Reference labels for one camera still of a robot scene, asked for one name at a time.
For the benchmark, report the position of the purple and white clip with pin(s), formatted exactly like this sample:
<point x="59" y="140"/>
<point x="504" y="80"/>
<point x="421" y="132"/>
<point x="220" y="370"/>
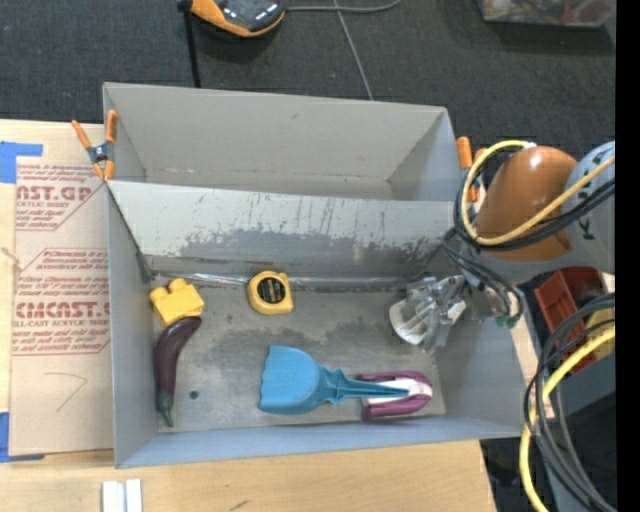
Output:
<point x="417" y="402"/>

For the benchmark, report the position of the blue plastic scraper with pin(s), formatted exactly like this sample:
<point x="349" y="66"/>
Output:
<point x="295" y="382"/>

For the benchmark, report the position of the clear plastic cup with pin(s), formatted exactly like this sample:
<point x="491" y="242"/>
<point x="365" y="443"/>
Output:
<point x="406" y="322"/>

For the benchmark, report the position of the brown cardboard board red print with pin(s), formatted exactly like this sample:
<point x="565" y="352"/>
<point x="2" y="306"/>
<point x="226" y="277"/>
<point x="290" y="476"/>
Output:
<point x="55" y="320"/>

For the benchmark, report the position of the grey metal bin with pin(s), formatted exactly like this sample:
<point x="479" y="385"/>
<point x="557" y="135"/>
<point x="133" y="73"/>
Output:
<point x="300" y="235"/>

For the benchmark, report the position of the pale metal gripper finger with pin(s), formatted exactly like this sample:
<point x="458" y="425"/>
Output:
<point x="440" y="290"/>
<point x="442" y="325"/>

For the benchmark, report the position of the yellow toy brick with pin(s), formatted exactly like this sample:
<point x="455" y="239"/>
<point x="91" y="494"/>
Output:
<point x="176" y="302"/>

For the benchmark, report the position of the yellow tape measure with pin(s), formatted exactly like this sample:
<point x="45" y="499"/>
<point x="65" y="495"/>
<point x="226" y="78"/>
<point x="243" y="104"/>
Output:
<point x="270" y="292"/>

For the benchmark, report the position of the purple toy eggplant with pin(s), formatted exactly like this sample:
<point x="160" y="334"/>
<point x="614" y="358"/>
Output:
<point x="167" y="357"/>

